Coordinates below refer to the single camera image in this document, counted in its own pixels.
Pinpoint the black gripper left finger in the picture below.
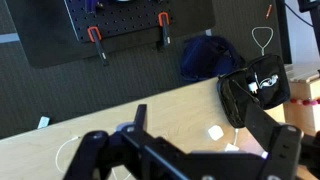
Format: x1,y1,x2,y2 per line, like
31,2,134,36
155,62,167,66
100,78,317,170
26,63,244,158
63,104,192,180

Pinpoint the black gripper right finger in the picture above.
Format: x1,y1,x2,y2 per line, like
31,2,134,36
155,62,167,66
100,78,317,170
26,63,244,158
244,103,320,180

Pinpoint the black short cable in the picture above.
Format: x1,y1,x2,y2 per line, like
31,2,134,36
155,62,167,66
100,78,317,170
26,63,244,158
229,78,263,104

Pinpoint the black zipper case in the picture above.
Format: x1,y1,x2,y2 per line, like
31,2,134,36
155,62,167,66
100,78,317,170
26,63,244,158
216,53,292,130

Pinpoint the white plug charger with prongs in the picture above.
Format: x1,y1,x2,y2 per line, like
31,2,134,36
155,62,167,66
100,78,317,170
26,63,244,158
247,81,260,95

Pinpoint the white adapter dongle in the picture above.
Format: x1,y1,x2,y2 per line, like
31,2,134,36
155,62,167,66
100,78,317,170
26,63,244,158
224,128,242,153

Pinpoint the white charger cube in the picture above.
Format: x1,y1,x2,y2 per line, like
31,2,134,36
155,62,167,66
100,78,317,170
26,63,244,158
207,124,225,142

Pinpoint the dark blue backpack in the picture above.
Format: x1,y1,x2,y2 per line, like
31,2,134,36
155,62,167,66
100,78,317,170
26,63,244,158
179,34,247,83

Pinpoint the small white card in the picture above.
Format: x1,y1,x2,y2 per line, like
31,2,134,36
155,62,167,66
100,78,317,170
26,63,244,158
36,115,51,130

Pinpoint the black pegboard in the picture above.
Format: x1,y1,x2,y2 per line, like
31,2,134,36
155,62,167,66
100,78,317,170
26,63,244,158
63,0,175,43

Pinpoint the orange pen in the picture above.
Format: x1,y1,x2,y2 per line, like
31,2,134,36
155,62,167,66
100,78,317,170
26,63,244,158
265,4,273,20

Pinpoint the purple pegboard item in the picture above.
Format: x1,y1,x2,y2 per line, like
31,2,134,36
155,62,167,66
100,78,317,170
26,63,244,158
84,0,100,14

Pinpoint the white floor tape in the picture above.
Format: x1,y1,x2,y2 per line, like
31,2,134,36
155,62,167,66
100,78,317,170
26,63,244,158
0,32,20,44

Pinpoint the short white cable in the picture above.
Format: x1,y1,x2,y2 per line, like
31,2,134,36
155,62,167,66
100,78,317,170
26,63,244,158
253,72,280,90

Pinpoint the red bead string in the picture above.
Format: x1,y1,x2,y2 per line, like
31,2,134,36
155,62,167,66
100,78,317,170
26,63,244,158
289,97,320,107

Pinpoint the white cable loop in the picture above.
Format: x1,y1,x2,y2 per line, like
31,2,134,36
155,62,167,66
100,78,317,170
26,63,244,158
251,26,275,57

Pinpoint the orange handle clamp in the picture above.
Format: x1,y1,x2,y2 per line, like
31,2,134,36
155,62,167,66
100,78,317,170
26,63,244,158
87,25,110,67
157,11,172,48

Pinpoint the thin white cable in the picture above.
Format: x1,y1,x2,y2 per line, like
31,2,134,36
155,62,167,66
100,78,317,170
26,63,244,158
54,135,134,180

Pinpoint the dark camera cable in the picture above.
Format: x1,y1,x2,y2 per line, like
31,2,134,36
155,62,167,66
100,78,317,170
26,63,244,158
284,0,315,28

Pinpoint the black stereo camera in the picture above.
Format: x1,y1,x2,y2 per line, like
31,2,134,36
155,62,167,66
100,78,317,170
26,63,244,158
298,0,320,14

